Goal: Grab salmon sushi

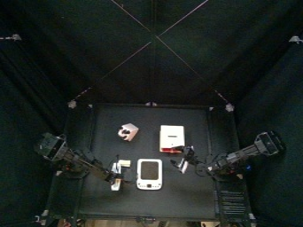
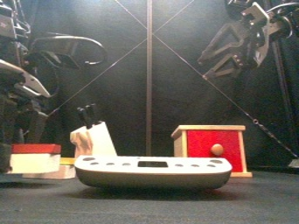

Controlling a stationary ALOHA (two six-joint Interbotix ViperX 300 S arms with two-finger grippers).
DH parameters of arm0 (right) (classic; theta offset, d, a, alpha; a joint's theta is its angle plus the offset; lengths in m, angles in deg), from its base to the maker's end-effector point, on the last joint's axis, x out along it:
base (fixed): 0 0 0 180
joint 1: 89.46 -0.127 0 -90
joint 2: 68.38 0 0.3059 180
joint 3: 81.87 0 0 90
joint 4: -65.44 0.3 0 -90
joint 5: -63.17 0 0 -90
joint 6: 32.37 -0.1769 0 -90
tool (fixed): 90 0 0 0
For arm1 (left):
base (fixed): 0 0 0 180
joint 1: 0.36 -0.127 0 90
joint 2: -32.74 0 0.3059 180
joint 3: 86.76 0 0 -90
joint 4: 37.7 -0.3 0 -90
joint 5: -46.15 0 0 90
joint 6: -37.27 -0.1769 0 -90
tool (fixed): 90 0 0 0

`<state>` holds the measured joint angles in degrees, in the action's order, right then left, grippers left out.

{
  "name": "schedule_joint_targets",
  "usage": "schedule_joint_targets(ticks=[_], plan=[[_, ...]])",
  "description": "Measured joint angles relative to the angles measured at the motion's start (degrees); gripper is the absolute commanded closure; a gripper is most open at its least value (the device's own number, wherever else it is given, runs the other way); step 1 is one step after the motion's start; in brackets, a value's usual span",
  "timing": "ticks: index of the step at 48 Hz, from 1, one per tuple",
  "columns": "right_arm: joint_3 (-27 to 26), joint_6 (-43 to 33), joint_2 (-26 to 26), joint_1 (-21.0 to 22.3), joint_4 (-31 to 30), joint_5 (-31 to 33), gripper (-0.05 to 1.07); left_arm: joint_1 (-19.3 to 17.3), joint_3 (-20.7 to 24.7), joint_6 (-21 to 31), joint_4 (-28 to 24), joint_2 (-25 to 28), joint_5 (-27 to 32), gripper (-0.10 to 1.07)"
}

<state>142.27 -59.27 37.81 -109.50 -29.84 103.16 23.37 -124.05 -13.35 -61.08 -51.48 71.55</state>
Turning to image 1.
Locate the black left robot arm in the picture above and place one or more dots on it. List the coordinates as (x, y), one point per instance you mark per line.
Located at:
(78, 161)

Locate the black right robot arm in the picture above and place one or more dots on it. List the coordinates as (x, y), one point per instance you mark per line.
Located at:
(244, 152)

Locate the cream rice sushi toy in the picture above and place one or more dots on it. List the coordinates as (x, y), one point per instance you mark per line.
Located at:
(125, 162)

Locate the white box with red edge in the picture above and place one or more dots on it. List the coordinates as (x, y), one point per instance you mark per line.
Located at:
(172, 139)

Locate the white handheld device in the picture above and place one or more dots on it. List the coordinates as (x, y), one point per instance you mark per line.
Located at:
(149, 173)

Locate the pink white toy cube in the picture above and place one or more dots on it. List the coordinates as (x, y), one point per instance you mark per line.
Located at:
(128, 131)

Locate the grey metal frame clamp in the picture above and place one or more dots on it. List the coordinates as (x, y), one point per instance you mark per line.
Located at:
(14, 37)
(295, 39)
(149, 104)
(70, 103)
(229, 107)

